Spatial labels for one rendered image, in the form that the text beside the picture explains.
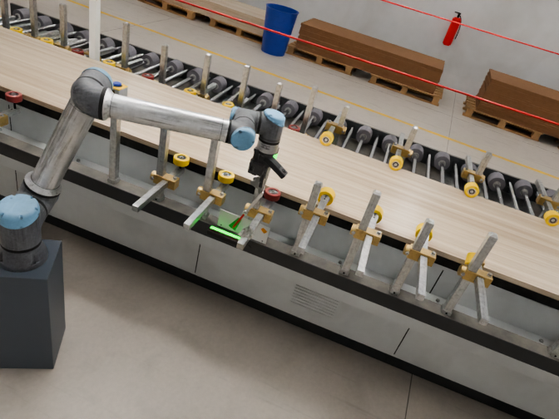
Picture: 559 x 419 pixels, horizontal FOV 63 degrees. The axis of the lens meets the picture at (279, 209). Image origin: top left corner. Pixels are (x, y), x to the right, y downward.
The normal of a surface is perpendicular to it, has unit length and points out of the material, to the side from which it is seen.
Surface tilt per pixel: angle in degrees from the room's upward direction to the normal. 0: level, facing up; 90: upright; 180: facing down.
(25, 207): 5
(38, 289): 90
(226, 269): 90
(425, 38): 90
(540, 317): 90
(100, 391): 0
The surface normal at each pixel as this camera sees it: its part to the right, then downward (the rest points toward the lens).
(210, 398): 0.23, -0.81
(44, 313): 0.15, 0.59
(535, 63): -0.36, 0.45
